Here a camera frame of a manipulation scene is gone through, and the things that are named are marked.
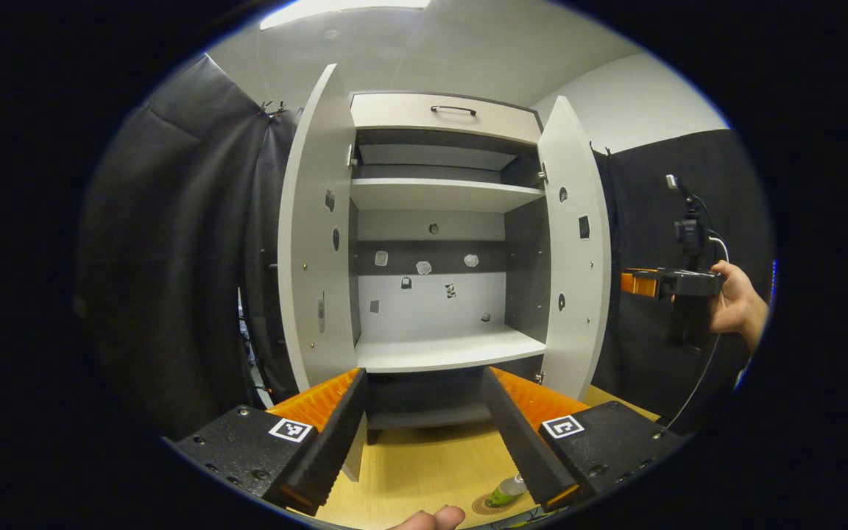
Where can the ceiling light panel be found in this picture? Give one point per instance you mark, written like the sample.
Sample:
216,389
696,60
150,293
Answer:
343,9

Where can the white cabinet drawer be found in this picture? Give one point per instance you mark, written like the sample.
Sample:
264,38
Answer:
394,114

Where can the white cabinet shelf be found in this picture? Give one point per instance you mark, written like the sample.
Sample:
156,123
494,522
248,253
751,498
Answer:
439,193
439,353

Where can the white cabinet door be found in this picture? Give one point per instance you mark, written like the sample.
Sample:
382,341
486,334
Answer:
313,243
575,280

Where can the white cabinet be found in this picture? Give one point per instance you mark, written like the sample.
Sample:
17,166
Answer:
424,294

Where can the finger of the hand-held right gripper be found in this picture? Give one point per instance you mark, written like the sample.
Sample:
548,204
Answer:
637,283

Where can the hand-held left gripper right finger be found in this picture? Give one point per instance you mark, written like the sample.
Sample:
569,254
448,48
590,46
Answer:
516,442

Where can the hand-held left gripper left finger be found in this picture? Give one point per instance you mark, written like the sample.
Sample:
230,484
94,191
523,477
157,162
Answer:
336,442

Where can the round brown coaster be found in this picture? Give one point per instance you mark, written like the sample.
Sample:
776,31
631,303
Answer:
479,506

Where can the green bottle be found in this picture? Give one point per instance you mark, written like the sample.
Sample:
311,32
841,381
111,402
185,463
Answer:
506,492

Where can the black backdrop cloth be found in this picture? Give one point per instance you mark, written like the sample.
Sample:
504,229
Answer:
166,258

